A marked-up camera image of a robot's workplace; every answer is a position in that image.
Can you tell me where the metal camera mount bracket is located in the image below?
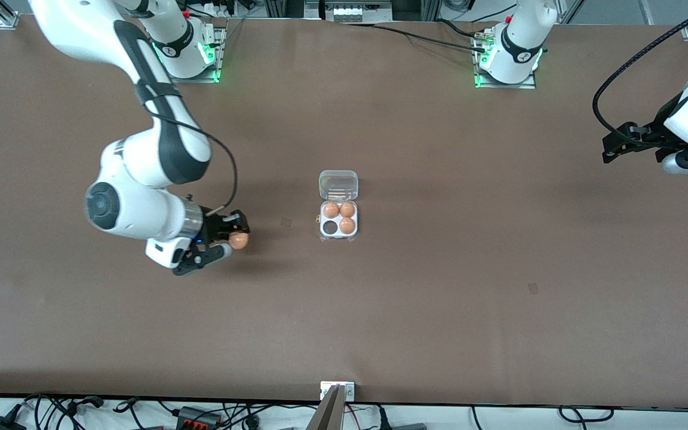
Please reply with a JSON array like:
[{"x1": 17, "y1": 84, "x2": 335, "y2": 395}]
[{"x1": 320, "y1": 381, "x2": 355, "y2": 401}]

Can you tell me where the black looped floor cable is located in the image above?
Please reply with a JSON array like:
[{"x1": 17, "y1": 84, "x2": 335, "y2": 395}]
[{"x1": 558, "y1": 405, "x2": 615, "y2": 422}]

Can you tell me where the short black table cable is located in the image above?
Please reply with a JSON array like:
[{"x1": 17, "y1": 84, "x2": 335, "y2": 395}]
[{"x1": 437, "y1": 18, "x2": 488, "y2": 39}]

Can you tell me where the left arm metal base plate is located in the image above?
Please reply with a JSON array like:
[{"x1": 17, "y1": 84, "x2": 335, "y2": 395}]
[{"x1": 473, "y1": 29, "x2": 538, "y2": 90}]

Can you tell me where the long black table cable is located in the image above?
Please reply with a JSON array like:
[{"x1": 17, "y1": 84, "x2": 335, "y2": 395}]
[{"x1": 335, "y1": 23, "x2": 488, "y2": 51}]

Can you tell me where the white terminal block device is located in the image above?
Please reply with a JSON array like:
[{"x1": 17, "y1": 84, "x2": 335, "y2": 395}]
[{"x1": 304, "y1": 0, "x2": 394, "y2": 23}]

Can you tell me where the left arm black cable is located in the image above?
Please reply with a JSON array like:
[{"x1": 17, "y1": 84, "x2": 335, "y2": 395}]
[{"x1": 592, "y1": 3, "x2": 688, "y2": 144}]

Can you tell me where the black box with orange connectors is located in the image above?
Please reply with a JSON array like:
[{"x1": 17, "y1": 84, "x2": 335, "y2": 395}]
[{"x1": 176, "y1": 406, "x2": 223, "y2": 428}]

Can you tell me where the grey camera support strut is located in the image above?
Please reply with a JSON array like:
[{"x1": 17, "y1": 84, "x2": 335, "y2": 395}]
[{"x1": 305, "y1": 385, "x2": 345, "y2": 430}]

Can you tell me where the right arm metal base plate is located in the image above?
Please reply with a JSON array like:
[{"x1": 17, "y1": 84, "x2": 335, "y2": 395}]
[{"x1": 159, "y1": 24, "x2": 222, "y2": 84}]

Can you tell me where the clear plastic egg box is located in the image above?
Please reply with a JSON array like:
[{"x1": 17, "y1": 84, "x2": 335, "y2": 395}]
[{"x1": 318, "y1": 170, "x2": 360, "y2": 242}]

